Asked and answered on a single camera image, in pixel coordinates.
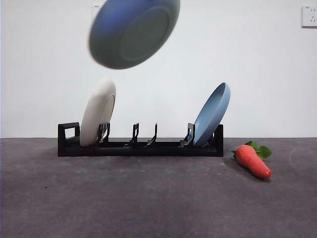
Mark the green plate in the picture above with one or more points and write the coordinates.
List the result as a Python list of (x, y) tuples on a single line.
[(133, 34)]

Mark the orange carrot with green leaves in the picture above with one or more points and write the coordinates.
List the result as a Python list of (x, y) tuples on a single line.
[(251, 161)]

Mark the blue plate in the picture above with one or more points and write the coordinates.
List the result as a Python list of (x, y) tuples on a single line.
[(210, 116)]

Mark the white plate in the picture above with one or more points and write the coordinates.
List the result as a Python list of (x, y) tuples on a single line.
[(96, 111)]

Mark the black plate rack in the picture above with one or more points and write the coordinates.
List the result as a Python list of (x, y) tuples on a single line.
[(74, 151)]

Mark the white wall socket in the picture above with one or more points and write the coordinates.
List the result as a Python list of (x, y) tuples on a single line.
[(310, 16), (93, 6)]

